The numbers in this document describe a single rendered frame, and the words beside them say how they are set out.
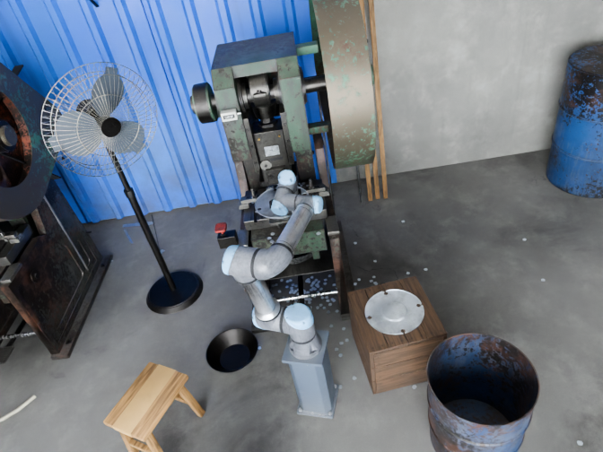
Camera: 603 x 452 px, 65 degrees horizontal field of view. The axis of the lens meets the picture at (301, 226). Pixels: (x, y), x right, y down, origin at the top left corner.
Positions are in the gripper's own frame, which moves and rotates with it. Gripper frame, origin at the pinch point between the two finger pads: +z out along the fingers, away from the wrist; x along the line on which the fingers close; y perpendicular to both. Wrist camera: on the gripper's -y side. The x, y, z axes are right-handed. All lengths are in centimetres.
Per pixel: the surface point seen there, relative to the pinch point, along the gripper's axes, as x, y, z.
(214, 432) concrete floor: -90, -57, 46
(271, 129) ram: 33.9, -1.7, -25.6
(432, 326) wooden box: -63, 57, 19
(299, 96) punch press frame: 35, 14, -44
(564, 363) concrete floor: -87, 122, 47
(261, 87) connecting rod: 42, -2, -46
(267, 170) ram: 21.5, -7.5, -9.7
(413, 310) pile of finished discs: -53, 51, 24
